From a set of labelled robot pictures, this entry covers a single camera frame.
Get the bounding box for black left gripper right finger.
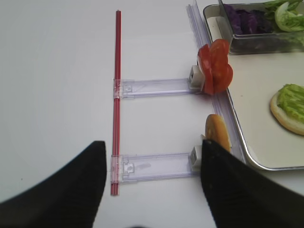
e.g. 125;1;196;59
201;140;304;228

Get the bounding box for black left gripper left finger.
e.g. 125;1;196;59
0;141;106;228

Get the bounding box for tomato slices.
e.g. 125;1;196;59
197;39;233;95

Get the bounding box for lettuce leaf on bun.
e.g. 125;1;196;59
277;84;304;123

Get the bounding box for green lettuce in container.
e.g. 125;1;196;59
263;0;304;32

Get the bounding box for left front clear slide holder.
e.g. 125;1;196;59
110;135;206;184

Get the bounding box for clear slide holder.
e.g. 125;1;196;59
113;65;205;99
110;135;206;184

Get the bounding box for left bun half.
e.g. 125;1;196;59
205;114;231;152

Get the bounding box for bottom bun on tray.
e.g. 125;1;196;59
270;91;304;135

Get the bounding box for metal tray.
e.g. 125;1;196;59
202;3;304;171

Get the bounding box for left rear clear slide holder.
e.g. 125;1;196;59
113;65;205;99

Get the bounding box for clear plastic container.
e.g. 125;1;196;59
218;0;304;55

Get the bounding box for left red rod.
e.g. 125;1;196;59
111;10;122;196

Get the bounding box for purple cabbage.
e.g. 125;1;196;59
224;4;274;35

